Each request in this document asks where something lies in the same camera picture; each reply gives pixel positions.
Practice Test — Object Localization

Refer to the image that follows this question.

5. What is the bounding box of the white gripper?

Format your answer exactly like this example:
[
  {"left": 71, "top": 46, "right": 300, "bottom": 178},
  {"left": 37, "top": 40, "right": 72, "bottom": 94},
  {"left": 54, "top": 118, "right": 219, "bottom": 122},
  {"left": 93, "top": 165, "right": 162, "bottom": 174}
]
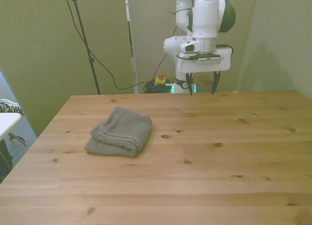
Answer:
[{"left": 176, "top": 47, "right": 232, "bottom": 97}]

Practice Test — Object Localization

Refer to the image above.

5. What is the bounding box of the grey towel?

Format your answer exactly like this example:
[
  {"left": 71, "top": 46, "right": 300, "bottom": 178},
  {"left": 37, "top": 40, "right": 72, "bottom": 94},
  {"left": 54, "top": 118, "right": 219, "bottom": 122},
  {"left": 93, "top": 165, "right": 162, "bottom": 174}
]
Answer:
[{"left": 84, "top": 106, "right": 153, "bottom": 158}]

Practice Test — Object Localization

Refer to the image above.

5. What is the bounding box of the yellow emergency stop button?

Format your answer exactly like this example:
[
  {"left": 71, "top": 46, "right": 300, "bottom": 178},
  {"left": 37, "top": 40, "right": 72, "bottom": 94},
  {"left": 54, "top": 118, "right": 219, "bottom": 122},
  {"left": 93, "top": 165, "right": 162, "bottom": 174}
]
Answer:
[{"left": 154, "top": 73, "right": 167, "bottom": 87}]

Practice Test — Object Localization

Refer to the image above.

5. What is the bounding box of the black tripod stand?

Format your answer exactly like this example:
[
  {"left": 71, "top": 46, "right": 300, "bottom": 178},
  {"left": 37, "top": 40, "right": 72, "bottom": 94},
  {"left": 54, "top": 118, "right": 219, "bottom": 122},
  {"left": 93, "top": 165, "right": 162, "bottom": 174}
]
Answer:
[{"left": 62, "top": 0, "right": 101, "bottom": 96}]

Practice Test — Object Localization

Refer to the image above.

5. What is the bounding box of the dark stand leg, orange clip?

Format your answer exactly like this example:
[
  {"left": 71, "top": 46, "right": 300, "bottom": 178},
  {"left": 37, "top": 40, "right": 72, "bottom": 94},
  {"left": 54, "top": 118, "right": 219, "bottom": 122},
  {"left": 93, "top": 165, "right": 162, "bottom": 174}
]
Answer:
[{"left": 7, "top": 132, "right": 28, "bottom": 147}]

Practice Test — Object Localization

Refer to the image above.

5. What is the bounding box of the black and white patterned cloth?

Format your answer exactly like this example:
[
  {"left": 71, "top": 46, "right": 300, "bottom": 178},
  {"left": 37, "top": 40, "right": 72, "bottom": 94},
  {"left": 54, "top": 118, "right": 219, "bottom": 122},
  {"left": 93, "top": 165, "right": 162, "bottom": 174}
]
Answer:
[{"left": 0, "top": 99, "right": 23, "bottom": 116}]

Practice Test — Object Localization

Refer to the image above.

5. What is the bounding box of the white side table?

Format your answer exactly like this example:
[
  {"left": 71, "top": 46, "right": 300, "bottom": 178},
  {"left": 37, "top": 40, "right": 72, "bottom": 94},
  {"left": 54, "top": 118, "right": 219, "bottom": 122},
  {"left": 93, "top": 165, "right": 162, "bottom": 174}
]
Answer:
[{"left": 0, "top": 112, "right": 23, "bottom": 141}]

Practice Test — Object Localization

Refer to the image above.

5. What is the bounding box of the black bag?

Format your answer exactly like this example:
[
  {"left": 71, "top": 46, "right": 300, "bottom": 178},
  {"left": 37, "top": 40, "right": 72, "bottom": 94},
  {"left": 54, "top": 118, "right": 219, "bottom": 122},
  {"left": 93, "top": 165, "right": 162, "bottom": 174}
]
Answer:
[{"left": 0, "top": 138, "right": 14, "bottom": 184}]

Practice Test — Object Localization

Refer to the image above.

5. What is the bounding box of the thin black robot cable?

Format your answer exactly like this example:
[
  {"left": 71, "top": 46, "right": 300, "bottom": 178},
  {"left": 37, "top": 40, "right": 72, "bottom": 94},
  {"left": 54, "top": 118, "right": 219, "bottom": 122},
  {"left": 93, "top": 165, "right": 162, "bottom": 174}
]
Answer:
[{"left": 155, "top": 7, "right": 193, "bottom": 81}]

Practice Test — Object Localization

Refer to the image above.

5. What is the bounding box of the coil of black cables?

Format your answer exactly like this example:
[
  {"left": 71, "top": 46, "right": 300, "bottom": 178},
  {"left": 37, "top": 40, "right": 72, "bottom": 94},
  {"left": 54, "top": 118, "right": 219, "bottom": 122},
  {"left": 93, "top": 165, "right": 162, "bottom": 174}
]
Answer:
[{"left": 142, "top": 80, "right": 175, "bottom": 94}]

